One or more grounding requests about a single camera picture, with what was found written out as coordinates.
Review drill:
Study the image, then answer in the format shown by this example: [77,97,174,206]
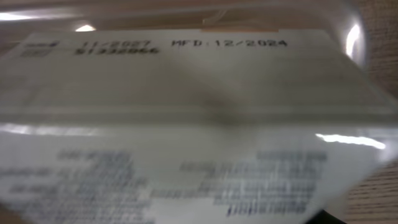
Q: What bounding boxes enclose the clear plastic container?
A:
[0,0,371,71]

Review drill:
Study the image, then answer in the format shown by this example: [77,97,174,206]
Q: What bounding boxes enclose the blue VapoDrops lozenge box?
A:
[1,29,397,223]

